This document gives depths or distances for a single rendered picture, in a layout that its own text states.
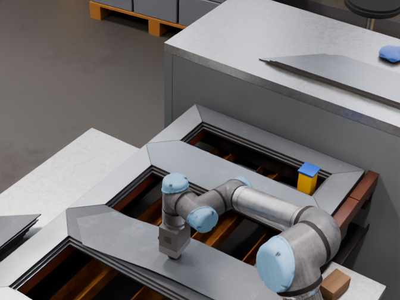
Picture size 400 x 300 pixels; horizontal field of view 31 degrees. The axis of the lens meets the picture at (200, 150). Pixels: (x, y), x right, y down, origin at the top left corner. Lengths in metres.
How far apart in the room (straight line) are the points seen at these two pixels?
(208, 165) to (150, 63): 2.31
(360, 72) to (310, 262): 1.24
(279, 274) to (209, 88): 1.37
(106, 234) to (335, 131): 0.93
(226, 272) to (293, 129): 0.77
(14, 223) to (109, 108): 2.02
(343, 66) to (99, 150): 0.99
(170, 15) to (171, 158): 2.51
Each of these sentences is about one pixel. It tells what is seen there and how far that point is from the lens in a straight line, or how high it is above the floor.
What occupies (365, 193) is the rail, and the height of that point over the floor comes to 0.82.
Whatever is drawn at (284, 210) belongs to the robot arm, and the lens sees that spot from 1.87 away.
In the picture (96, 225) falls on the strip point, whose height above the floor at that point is 0.84.
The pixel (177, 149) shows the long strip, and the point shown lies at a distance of 2.69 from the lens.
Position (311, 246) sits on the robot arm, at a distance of 1.70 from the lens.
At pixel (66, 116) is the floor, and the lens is 4.37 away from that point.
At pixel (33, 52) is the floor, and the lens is 5.05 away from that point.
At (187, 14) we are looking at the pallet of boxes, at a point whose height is 0.22.
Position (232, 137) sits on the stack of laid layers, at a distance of 2.78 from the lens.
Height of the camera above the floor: 2.48
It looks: 37 degrees down
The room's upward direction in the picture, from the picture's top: 2 degrees clockwise
